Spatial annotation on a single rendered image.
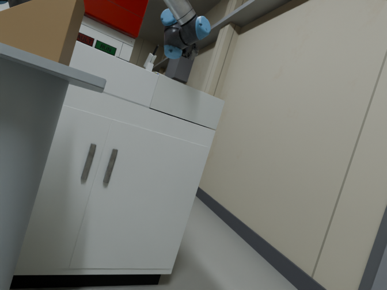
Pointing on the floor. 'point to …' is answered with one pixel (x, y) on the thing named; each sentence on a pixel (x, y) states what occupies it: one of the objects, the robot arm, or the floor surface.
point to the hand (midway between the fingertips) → (194, 53)
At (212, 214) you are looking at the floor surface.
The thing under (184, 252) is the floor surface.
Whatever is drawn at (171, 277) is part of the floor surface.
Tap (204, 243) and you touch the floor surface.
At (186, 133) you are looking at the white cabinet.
